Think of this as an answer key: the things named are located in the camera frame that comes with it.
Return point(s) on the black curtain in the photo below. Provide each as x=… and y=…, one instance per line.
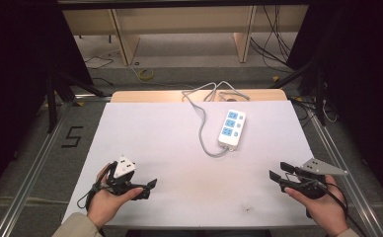
x=360, y=82
x=15, y=82

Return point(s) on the black metal stand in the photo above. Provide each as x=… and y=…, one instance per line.
x=318, y=95
x=51, y=105

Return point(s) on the aluminium floor rail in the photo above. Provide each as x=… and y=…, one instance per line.
x=31, y=184
x=347, y=184

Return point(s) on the white table sheet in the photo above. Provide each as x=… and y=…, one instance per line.
x=166, y=148

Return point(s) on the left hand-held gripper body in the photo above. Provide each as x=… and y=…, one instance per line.
x=124, y=167

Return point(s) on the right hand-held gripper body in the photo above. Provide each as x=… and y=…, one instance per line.
x=314, y=184

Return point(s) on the white power strip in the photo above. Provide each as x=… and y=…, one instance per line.
x=235, y=135

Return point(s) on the yellow tape roll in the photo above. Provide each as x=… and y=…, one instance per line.
x=145, y=74

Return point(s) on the person's left hand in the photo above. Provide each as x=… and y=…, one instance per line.
x=105, y=205

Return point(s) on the person's right hand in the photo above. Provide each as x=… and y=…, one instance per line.
x=327, y=210

